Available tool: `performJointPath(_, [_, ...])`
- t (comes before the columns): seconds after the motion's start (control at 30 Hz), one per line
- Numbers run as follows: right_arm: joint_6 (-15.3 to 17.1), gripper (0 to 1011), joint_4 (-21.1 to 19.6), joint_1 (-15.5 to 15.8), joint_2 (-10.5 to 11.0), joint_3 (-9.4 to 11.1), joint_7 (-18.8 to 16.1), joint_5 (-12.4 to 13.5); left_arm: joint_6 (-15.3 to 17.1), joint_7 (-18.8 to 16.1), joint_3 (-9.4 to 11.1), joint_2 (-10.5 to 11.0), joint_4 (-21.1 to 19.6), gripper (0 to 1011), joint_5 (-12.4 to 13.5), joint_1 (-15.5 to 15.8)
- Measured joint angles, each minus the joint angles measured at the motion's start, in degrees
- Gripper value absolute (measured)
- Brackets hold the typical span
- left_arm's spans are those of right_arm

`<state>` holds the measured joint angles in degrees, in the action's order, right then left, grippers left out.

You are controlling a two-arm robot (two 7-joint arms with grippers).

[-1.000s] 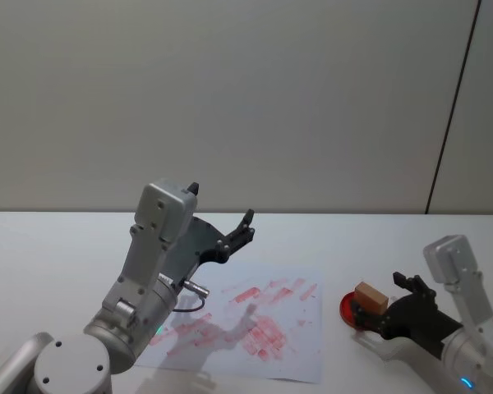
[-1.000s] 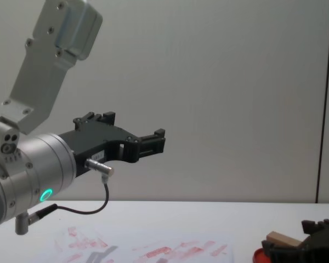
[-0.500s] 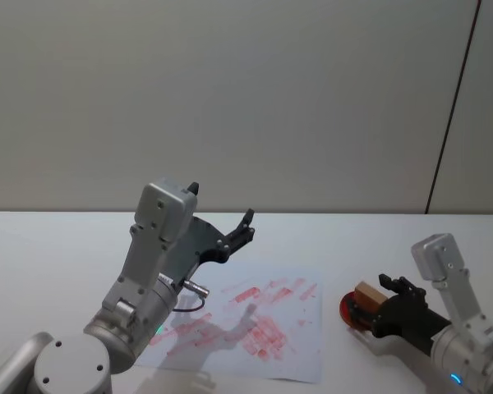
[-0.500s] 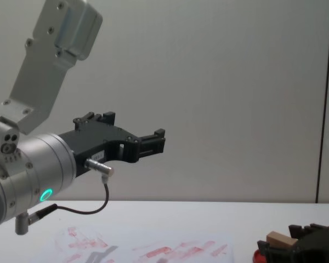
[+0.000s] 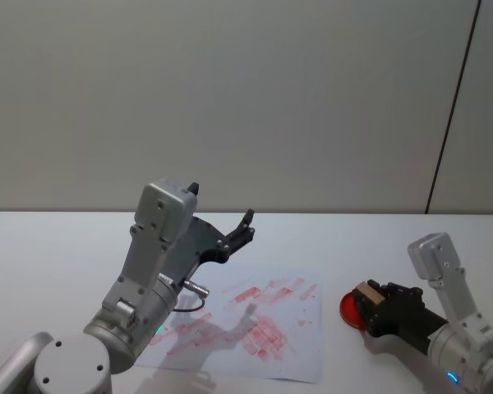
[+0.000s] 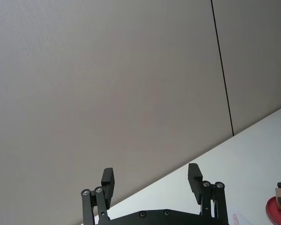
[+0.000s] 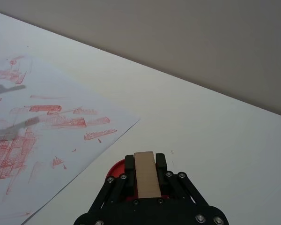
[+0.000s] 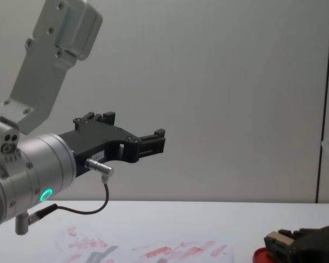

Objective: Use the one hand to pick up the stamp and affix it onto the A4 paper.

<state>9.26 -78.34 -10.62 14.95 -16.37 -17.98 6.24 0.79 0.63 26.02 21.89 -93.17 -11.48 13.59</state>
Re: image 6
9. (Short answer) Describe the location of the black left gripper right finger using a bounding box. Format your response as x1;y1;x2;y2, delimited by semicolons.
188;163;229;222

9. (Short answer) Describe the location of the white table cloth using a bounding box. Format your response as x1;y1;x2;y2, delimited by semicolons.
81;100;281;225

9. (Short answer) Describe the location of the red round plate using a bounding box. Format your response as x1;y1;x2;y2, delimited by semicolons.
266;196;281;224

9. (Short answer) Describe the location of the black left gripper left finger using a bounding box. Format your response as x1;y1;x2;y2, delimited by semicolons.
81;167;115;225

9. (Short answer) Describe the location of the red printed paper slip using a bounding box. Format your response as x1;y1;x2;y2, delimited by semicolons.
232;213;243;225

